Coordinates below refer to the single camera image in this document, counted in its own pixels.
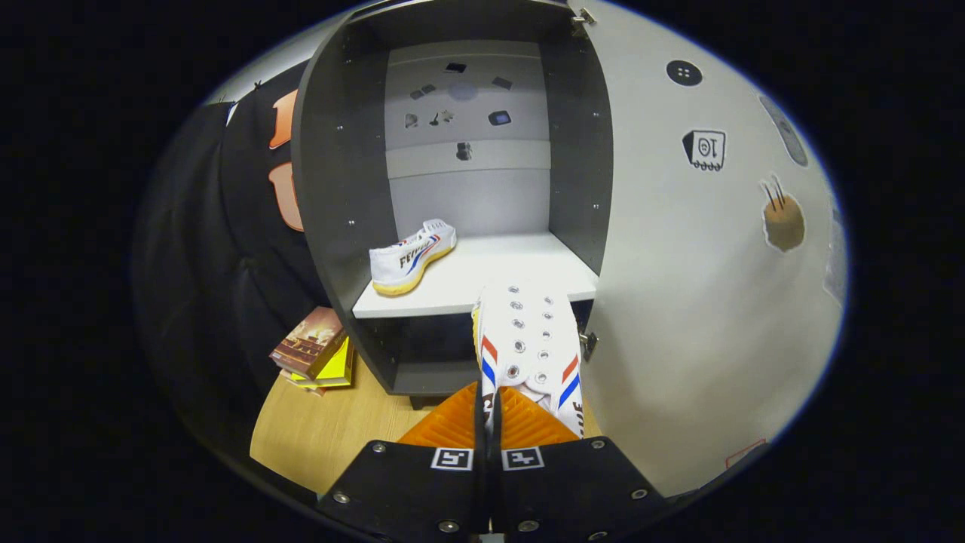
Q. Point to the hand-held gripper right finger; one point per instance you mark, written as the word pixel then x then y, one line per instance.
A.
pixel 573 483

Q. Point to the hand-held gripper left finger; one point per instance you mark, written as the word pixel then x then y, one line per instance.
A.
pixel 415 483

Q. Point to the white striped canvas shoe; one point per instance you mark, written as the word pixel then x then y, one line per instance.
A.
pixel 528 339
pixel 407 260

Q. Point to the beige shoe cabinet door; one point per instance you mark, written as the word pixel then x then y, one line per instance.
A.
pixel 678 302

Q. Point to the dark grey shoe cabinet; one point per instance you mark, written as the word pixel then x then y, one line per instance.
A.
pixel 339 188

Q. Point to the metal door hinge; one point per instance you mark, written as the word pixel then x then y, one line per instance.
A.
pixel 580 23
pixel 589 343

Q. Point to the white cabinet shelf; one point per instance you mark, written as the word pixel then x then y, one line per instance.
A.
pixel 490 264

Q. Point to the yellow book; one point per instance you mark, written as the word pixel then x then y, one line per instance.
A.
pixel 339 369

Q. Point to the brown cover book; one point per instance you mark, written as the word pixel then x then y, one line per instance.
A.
pixel 309 343

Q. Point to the black backdrop cloth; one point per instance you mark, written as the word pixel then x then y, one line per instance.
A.
pixel 196 264

